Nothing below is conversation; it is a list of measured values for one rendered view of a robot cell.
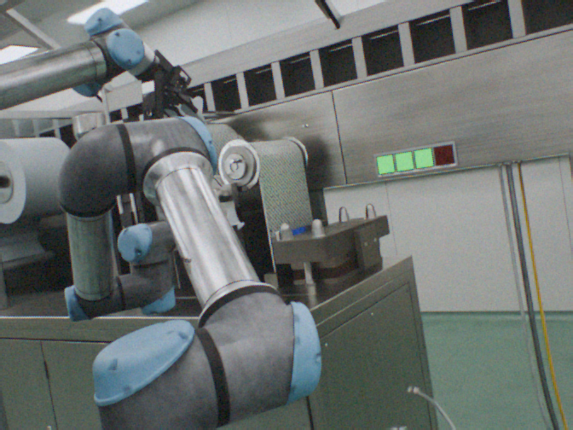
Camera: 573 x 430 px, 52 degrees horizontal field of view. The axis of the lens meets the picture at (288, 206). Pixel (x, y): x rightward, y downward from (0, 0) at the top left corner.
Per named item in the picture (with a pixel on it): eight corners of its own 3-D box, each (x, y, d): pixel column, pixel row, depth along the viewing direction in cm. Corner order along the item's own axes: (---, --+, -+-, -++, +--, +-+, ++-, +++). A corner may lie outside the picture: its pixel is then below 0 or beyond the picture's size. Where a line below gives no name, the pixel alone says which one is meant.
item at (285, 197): (269, 243, 163) (258, 178, 162) (312, 229, 182) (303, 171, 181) (270, 243, 162) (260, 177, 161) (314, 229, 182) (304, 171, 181)
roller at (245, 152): (224, 188, 167) (217, 149, 167) (275, 180, 188) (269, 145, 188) (256, 183, 161) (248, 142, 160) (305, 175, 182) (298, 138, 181)
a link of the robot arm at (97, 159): (50, 167, 84) (73, 339, 119) (128, 157, 88) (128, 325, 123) (38, 116, 90) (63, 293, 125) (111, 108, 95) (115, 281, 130)
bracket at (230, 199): (227, 294, 163) (208, 187, 162) (240, 288, 169) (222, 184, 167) (240, 293, 161) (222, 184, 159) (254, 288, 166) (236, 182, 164)
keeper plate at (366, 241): (359, 270, 162) (353, 230, 161) (374, 262, 170) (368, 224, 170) (367, 269, 160) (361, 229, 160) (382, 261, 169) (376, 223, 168)
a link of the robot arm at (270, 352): (214, 449, 69) (112, 165, 103) (324, 409, 75) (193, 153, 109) (222, 397, 61) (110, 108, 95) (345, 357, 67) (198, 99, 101)
